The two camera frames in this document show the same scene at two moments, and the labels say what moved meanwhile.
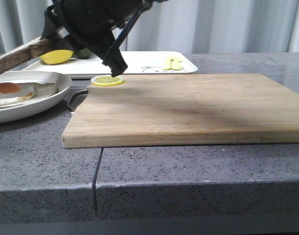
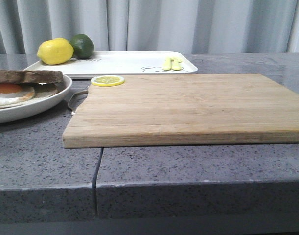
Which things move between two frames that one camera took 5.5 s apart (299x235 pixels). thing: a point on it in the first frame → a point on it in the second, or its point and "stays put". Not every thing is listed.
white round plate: x=62 y=82 stays put
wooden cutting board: x=174 y=109 stays put
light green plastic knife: x=176 y=63 stays put
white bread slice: x=33 y=48 → x=34 y=76
